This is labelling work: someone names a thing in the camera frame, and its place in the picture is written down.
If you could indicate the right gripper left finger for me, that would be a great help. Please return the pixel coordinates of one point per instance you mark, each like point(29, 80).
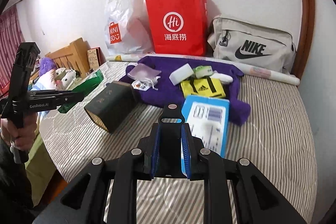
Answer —
point(154, 148)

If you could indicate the red striped curtain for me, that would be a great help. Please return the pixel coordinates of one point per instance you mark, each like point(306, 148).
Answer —
point(10, 39)

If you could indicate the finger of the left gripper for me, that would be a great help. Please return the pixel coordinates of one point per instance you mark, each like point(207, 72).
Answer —
point(60, 96)
point(24, 63)

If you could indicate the white sponge block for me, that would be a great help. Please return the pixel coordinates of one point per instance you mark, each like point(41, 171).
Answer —
point(181, 74)

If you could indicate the green sachet packet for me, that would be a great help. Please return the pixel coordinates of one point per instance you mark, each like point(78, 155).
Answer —
point(86, 87)

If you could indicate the purple plush toy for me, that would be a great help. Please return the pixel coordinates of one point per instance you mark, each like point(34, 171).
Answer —
point(46, 65)

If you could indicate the translucent drawstring pouch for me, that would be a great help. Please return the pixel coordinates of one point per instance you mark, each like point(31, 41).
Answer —
point(144, 73)

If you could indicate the grey Nike bag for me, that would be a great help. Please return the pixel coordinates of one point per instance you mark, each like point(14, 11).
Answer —
point(243, 42)

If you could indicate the white Miniso plastic bag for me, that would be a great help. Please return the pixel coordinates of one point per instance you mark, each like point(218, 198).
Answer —
point(125, 32)

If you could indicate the yellow Adidas pouch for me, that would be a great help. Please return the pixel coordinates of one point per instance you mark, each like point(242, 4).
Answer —
point(205, 87)

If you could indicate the white and green socks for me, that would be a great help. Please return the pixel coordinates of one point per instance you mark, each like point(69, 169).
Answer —
point(223, 78)

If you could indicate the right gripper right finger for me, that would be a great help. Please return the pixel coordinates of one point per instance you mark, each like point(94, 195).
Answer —
point(190, 147)

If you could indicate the green wet wipes pack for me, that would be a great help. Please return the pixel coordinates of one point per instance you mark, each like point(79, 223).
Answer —
point(203, 71)

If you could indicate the red Haidilao paper bag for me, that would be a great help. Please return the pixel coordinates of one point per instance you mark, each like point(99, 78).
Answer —
point(178, 27)

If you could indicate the blue tissue pack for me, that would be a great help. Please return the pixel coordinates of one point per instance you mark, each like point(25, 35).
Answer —
point(208, 121)

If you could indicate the person's left hand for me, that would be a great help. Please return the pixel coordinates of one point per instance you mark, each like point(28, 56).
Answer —
point(23, 138)

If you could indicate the wooden headboard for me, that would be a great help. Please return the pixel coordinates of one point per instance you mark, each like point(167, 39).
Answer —
point(73, 56)

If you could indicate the dark green tea tin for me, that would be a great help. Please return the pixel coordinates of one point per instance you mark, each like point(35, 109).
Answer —
point(112, 105)

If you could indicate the panda plush toy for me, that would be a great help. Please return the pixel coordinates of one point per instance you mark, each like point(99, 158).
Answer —
point(64, 78)

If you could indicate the brown door frame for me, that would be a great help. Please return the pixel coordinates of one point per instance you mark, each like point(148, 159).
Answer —
point(305, 38)

